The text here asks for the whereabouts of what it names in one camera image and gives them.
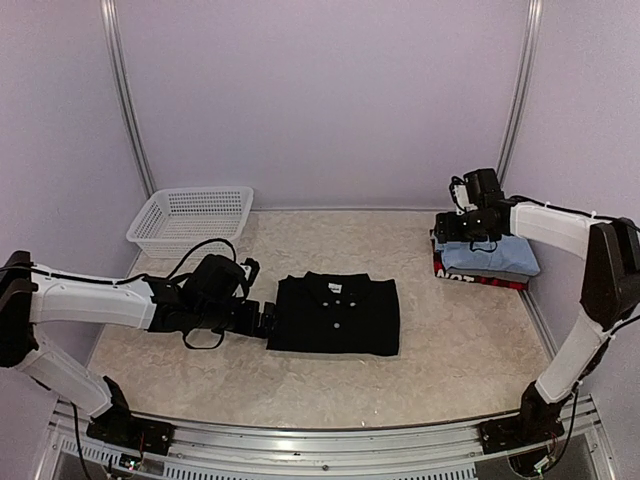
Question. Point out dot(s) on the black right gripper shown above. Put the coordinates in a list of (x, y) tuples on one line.
[(447, 231)]

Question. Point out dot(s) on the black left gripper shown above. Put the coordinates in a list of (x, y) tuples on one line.
[(249, 325)]

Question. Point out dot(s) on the red black plaid shirt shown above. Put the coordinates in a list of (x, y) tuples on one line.
[(437, 261)]

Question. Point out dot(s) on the black long sleeve shirt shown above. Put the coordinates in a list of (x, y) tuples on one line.
[(336, 314)]

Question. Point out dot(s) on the light blue shirt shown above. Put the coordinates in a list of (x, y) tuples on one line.
[(510, 254)]

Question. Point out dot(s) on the white perforated plastic basket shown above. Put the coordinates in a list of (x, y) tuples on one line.
[(172, 221)]

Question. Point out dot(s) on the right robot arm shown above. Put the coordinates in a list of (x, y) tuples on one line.
[(488, 230)]

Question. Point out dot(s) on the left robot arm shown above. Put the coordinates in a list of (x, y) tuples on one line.
[(214, 296)]

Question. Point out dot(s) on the grey printed folded shirt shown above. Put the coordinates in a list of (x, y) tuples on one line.
[(480, 276)]

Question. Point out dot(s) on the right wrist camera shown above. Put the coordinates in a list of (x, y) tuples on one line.
[(458, 193)]

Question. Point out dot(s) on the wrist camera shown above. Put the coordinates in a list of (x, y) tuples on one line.
[(251, 269), (458, 193)]

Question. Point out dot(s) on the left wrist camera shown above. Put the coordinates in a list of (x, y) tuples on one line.
[(251, 269)]

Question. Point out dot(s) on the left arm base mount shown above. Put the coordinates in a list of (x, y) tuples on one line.
[(118, 426)]

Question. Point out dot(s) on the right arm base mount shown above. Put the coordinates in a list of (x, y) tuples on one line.
[(536, 421)]

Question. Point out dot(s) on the right aluminium corner post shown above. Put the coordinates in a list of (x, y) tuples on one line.
[(521, 88)]

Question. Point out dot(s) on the aluminium corner post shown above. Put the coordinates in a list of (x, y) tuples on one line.
[(115, 49), (521, 88)]

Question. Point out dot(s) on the aluminium front rail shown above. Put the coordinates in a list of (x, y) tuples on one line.
[(205, 450)]

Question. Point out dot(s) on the left aluminium corner post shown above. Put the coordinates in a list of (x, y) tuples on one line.
[(115, 49)]

